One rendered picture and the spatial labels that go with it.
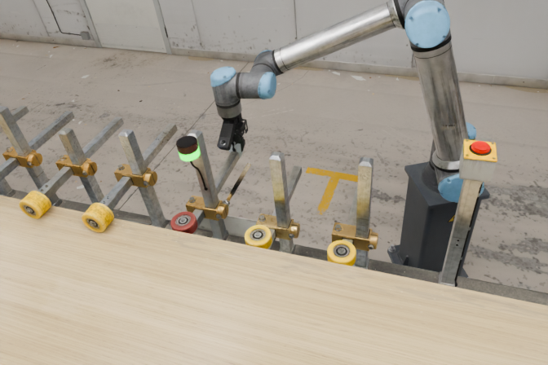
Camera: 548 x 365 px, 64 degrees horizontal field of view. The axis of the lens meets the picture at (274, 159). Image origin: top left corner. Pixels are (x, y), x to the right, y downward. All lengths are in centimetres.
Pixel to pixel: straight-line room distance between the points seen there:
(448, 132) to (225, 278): 84
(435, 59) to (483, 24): 235
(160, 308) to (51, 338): 27
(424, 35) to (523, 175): 186
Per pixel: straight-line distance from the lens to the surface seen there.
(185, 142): 127
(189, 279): 127
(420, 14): 133
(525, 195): 293
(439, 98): 146
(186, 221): 141
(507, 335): 120
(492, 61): 386
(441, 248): 212
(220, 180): 159
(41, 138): 195
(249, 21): 414
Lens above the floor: 189
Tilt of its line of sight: 39 degrees down
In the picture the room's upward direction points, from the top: 7 degrees counter-clockwise
